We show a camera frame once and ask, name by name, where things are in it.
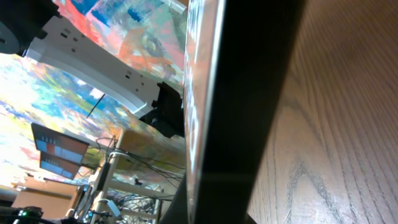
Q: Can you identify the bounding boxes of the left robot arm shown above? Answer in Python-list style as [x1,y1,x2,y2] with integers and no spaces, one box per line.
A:
[1,1,185,138]

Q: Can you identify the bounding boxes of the background computer monitors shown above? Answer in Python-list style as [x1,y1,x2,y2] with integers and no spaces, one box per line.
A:
[30,123,90,180]

